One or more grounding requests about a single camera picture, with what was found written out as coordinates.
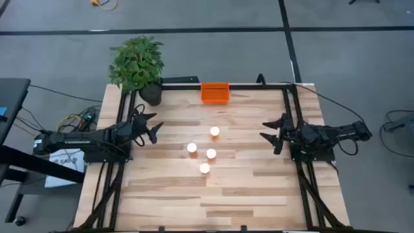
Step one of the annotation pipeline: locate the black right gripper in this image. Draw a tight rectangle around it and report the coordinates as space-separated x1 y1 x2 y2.
259 113 301 155

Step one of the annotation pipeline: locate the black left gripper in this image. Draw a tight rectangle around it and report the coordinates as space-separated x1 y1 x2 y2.
131 112 164 145

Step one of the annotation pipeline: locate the yellow cable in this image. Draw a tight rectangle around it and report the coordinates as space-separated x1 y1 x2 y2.
89 0 119 11

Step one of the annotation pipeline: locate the white paper sheet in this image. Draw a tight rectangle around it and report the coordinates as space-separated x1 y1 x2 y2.
44 148 85 188

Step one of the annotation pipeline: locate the black desk top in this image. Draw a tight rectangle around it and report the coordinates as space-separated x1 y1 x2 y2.
0 77 32 146

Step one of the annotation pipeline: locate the black aluminium table frame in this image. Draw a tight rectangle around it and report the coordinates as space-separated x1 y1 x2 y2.
72 82 352 233

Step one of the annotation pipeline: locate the green leafy plant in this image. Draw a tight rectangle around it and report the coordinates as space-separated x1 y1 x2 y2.
109 35 165 92

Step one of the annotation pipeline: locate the black cable bundle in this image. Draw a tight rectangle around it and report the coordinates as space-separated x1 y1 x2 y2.
14 105 102 134

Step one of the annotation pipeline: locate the black desk leg frame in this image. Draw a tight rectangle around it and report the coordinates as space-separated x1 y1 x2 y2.
0 144 86 225

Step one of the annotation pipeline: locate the black box green light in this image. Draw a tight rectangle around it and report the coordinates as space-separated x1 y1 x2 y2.
82 109 98 126

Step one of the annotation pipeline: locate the long black cable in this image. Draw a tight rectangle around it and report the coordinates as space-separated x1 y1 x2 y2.
280 81 367 124

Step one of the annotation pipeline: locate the flat black box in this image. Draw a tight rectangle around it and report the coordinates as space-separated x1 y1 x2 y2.
160 76 200 85

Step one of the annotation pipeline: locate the orange plastic basket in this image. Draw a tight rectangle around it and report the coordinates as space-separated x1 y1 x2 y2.
200 82 231 105

